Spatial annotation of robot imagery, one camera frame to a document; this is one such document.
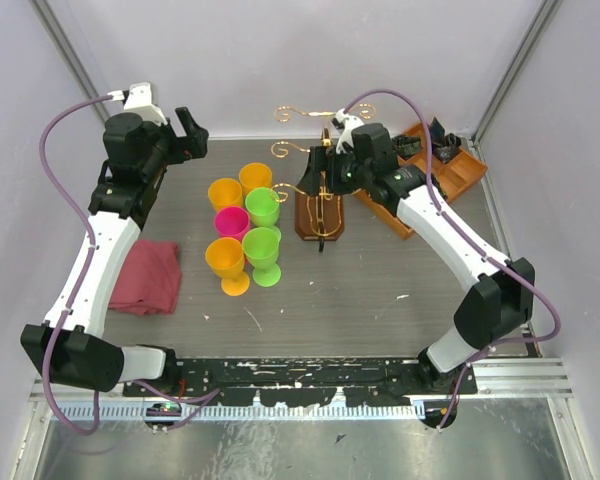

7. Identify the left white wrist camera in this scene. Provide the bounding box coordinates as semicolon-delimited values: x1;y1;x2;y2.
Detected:
108;82;167;126

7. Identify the black folded item in tray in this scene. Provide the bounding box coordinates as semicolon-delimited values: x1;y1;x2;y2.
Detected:
428;117;461;164

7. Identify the red folded cloth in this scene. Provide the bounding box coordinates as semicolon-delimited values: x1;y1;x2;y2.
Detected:
108;239;182;316

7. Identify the black mounting base plate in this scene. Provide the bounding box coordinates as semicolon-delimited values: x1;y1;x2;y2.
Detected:
122;357;479;409

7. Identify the pink wine glass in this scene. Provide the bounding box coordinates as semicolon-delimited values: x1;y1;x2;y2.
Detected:
214;206;251;242

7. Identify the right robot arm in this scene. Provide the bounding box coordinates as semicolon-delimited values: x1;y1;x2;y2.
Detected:
297;118;535;394

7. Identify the wooden compartment tray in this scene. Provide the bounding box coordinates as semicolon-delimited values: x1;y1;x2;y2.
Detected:
354;147;488;240

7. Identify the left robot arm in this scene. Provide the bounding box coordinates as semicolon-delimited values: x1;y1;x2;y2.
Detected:
20;107;209;396

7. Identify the orange wine glass front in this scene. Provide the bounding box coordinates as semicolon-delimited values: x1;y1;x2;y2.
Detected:
205;237;250;296

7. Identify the black pouch in tray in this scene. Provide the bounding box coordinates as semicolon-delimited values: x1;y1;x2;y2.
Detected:
391;135;422;159

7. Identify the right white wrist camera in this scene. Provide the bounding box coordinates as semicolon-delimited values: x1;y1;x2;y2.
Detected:
332;109;365;154

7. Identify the green wine glass front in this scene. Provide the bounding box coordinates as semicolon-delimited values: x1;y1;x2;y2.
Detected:
242;227;281;288

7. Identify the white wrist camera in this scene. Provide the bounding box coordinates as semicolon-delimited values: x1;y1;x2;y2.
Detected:
332;109;365;154
108;82;167;126

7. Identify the orange wine glass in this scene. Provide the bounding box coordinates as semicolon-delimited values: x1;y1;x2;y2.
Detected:
239;162;273;195
207;178;244;212
205;237;250;296

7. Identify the green wine glass back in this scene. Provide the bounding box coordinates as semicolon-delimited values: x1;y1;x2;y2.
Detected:
245;187;281;227

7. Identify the green wine glass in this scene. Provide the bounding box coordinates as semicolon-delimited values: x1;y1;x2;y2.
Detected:
245;187;281;227
242;227;281;288

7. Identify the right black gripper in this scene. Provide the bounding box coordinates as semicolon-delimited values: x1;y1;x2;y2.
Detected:
297;146;371;198

